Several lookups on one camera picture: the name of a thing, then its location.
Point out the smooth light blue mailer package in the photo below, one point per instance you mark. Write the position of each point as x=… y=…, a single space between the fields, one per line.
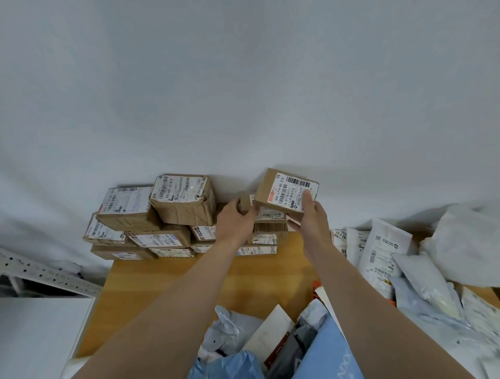
x=328 y=351

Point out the white metal shelf rack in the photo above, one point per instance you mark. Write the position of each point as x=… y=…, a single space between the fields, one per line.
x=35 y=324

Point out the wooden table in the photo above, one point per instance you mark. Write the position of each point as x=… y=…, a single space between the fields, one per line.
x=156 y=289

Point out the tall brown box double label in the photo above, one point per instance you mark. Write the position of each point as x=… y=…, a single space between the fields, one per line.
x=172 y=252

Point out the blue plastic mailer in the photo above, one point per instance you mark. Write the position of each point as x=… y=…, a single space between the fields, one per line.
x=230 y=367

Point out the large white plastic bag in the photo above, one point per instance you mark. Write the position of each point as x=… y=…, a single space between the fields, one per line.
x=465 y=242

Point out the brown box white barcode label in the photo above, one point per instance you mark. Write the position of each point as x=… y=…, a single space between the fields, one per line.
x=273 y=187

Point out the person's right hand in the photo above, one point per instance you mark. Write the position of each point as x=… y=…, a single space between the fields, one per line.
x=318 y=230

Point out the person's left forearm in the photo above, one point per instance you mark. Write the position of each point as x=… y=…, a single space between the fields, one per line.
x=164 y=324

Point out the pile of white mailers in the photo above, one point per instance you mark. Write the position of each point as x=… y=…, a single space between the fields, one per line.
x=386 y=242

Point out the brown box large label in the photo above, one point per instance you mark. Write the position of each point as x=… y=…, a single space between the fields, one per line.
x=101 y=234

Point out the INS BAHA cardboard box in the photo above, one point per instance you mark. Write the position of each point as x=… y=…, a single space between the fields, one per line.
x=105 y=253

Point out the person's right forearm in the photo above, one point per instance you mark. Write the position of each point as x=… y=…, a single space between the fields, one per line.
x=383 y=332

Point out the stack of cardboard boxes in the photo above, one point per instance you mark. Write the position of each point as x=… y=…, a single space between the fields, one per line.
x=183 y=211

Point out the person's left hand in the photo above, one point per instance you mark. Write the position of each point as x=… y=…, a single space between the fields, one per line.
x=232 y=230

